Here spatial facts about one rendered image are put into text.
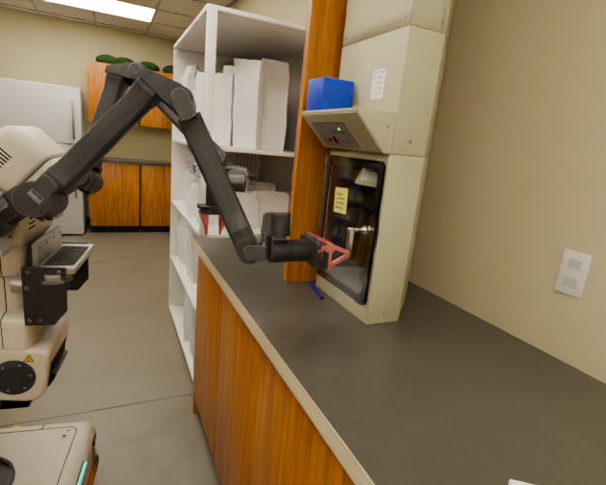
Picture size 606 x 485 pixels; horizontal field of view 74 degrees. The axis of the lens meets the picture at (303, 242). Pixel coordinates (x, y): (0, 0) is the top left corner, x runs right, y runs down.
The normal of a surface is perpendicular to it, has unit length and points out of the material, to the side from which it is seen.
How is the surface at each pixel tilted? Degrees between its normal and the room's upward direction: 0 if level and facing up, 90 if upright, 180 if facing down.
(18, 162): 90
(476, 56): 90
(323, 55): 90
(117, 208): 90
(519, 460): 0
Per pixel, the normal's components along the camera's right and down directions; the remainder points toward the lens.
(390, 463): 0.10, -0.97
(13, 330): 0.27, 0.25
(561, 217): -0.90, 0.01
